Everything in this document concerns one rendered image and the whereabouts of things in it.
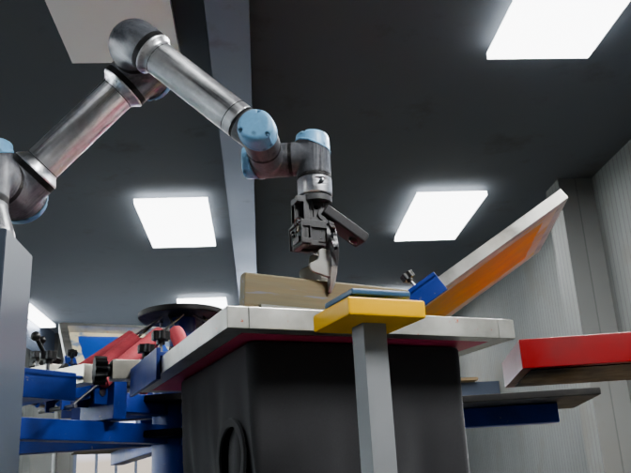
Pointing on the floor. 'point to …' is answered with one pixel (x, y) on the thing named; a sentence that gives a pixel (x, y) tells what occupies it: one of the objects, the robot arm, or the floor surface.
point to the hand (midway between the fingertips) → (329, 289)
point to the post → (372, 368)
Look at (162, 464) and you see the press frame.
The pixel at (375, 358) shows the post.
